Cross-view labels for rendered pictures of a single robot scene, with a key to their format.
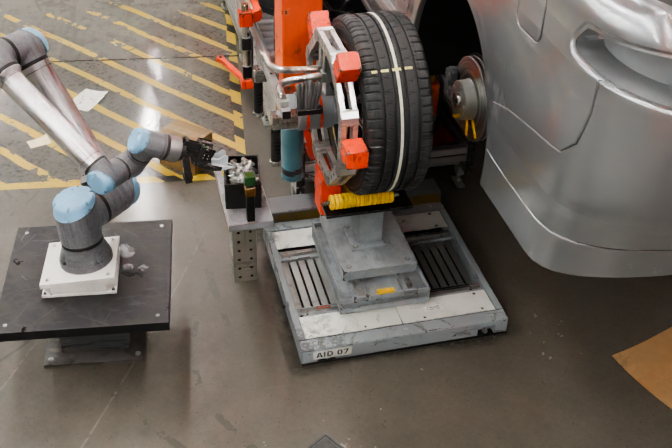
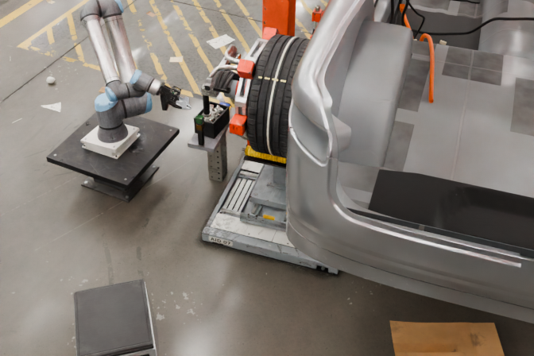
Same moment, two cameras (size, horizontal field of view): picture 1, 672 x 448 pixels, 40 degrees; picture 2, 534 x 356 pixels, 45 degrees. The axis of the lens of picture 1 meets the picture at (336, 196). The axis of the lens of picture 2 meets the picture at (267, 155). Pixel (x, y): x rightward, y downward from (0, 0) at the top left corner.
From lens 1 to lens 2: 1.72 m
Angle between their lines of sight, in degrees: 26
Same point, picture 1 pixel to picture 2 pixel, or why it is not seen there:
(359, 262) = (264, 194)
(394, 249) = not seen: hidden behind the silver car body
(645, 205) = (314, 219)
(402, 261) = not seen: hidden behind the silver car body
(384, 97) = (261, 94)
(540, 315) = not seen: hidden behind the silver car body
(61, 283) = (90, 143)
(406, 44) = (290, 65)
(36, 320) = (70, 158)
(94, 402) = (89, 214)
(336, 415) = (196, 276)
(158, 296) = (134, 169)
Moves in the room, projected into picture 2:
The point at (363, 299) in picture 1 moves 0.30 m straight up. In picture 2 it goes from (253, 217) to (253, 179)
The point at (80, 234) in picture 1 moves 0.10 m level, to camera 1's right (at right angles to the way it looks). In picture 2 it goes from (103, 119) to (116, 125)
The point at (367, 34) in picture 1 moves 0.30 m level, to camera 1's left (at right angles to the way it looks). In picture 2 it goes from (272, 52) to (224, 35)
